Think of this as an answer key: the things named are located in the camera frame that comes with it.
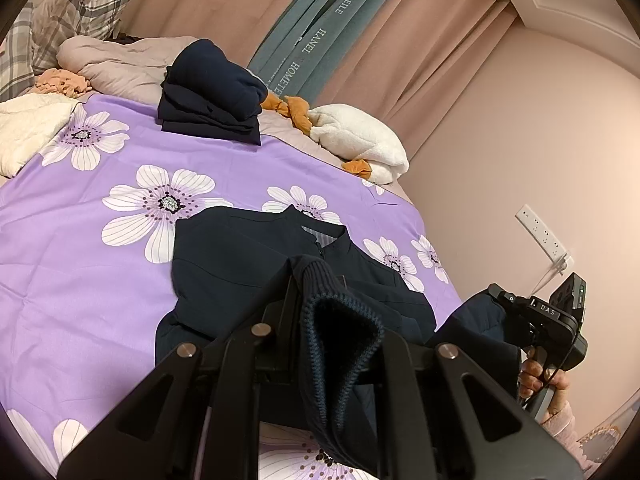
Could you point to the person's right forearm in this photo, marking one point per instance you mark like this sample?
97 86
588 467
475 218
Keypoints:
562 430

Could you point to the purple floral bedsheet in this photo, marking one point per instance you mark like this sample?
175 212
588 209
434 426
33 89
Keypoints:
100 260

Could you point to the white plush goose toy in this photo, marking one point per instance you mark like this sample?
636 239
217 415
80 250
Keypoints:
360 130

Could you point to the person's right hand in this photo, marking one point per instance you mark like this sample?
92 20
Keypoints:
532 375

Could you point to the grey-pink duvet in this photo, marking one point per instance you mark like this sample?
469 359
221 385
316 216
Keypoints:
115 60

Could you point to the peach crumpled cloth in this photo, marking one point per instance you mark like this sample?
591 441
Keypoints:
60 82

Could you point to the teal curtain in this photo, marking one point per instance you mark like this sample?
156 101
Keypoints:
310 45

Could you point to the white quilted blanket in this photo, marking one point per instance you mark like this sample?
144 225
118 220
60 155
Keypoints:
30 125

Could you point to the pink curtain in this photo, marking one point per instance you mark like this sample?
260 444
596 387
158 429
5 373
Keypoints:
400 60

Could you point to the folded navy clothes stack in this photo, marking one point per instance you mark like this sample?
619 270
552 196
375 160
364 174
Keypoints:
210 90

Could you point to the white power strip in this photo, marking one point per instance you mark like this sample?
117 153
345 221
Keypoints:
542 232

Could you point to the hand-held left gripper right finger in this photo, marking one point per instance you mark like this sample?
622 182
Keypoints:
400 370

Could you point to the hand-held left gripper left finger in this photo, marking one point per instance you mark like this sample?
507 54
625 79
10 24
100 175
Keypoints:
280 320

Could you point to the navy zip jacket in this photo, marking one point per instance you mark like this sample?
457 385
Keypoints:
240 270

